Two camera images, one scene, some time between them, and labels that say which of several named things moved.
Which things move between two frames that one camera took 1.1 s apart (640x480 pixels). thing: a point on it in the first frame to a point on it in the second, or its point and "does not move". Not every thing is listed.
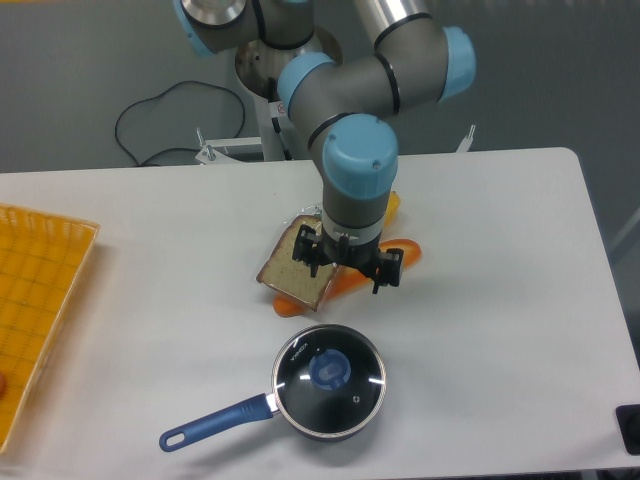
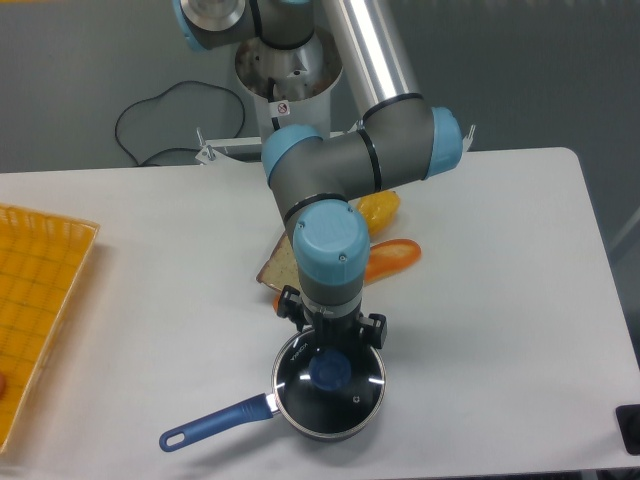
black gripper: x=312 y=248 to x=329 y=333
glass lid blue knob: x=329 y=380 does not move
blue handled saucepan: x=329 y=382 does not move
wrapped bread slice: x=291 y=278 does not move
